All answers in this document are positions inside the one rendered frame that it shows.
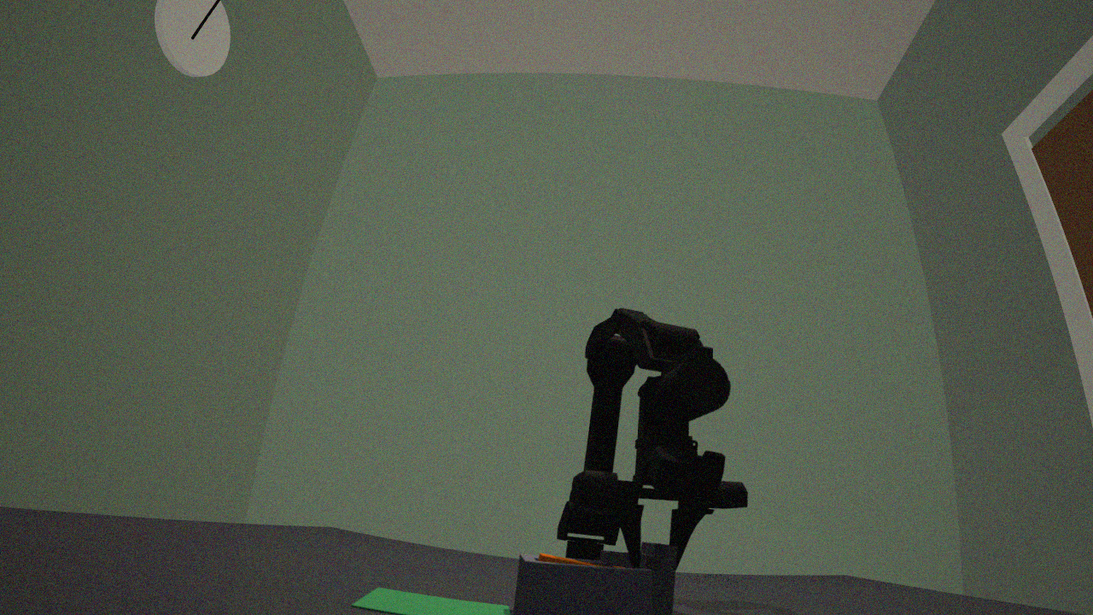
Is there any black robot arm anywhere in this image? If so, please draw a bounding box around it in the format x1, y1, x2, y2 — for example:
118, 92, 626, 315
557, 307, 731, 560

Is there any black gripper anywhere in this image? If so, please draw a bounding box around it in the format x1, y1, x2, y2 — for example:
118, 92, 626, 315
571, 425, 748, 569

